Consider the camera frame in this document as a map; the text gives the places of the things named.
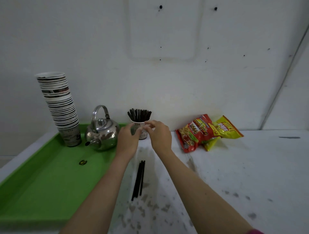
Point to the person's right hand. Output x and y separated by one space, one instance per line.
160 137

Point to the yellow snack bag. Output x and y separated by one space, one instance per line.
228 130

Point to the person's left hand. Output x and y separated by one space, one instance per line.
126 144

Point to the person's right forearm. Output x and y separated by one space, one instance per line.
202 197

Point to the red snack bag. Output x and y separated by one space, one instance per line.
193 135

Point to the steel kettle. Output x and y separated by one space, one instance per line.
103 137

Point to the person's left forearm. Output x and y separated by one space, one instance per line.
96 205

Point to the pink sleeve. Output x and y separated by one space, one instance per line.
256 232

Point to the stack of printed paper cups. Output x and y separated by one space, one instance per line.
60 108

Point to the green plastic tray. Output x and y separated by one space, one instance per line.
36 188

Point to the printed white paper cup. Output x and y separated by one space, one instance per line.
144 135

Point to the white speckled table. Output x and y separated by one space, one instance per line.
253 180

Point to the small round tray sticker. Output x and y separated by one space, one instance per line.
83 162

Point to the pile of black stirrer sticks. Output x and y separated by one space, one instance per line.
137 178

